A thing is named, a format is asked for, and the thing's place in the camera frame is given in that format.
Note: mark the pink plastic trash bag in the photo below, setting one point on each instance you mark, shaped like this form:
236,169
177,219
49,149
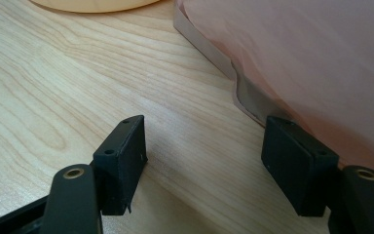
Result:
305,48

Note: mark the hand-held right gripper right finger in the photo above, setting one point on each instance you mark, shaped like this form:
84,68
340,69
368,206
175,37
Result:
298,169

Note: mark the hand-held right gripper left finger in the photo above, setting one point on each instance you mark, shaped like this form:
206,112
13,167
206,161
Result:
121,162

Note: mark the beige round trash bin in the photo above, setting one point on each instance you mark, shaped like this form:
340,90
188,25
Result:
94,5

